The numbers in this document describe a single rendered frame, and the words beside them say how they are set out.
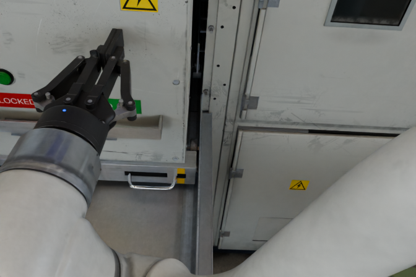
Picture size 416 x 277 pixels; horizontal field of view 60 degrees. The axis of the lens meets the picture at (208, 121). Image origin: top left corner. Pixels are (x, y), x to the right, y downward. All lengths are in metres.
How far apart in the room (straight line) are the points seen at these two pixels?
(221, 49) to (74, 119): 0.56
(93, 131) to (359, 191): 0.28
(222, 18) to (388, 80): 0.46
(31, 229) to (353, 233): 0.23
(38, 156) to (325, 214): 0.25
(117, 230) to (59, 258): 0.49
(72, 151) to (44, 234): 0.09
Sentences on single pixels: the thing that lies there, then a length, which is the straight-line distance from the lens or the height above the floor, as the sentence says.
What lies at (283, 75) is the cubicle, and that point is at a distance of 0.94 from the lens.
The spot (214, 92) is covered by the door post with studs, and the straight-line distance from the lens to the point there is 0.98.
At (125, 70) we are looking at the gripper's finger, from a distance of 0.50.
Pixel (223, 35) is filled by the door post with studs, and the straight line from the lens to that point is 0.88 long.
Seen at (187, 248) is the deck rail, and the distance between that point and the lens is 0.78.
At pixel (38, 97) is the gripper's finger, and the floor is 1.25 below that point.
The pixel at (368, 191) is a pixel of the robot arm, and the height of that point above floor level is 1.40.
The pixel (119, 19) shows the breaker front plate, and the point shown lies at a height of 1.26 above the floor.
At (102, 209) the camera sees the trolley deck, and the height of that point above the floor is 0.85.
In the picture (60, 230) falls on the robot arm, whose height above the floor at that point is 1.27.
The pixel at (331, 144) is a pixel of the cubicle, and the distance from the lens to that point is 1.16.
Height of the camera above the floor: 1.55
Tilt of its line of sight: 44 degrees down
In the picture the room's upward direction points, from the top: 5 degrees clockwise
